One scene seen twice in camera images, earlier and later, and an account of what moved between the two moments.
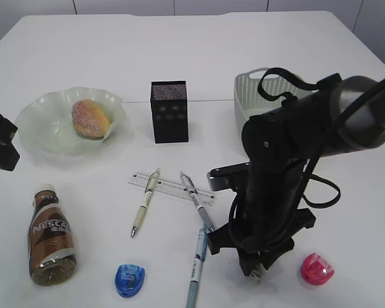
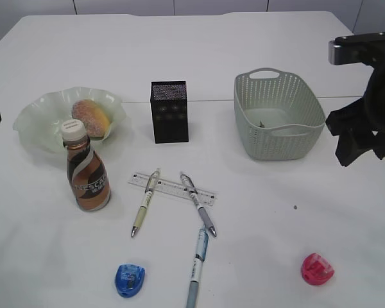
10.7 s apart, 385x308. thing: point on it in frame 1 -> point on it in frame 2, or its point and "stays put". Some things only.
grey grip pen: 193,192 stays put
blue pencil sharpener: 129,278 stays put
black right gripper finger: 248,261 -> 348,147
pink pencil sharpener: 316,269 stays put
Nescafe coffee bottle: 51,241 -> 87,172
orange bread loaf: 89,119 stays put
